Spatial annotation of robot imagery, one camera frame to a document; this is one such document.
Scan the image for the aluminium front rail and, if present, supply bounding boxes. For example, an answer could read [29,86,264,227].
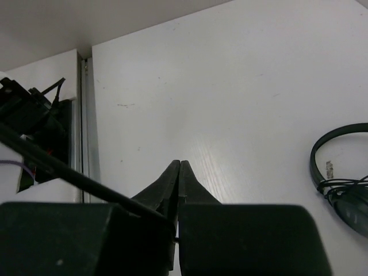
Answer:
[70,57,101,204]

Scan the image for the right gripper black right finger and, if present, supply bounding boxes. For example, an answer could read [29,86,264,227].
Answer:
[178,161,332,275]

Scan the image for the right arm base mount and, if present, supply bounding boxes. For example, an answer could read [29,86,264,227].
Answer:
[1,77,72,166]

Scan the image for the black headphones near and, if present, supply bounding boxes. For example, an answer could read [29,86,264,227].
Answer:
[309,122,367,237]

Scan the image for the thin black headphone cable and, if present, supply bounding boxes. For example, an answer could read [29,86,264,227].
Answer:
[0,122,181,241]

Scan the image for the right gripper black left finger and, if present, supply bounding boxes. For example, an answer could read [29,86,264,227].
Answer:
[0,159,181,276]

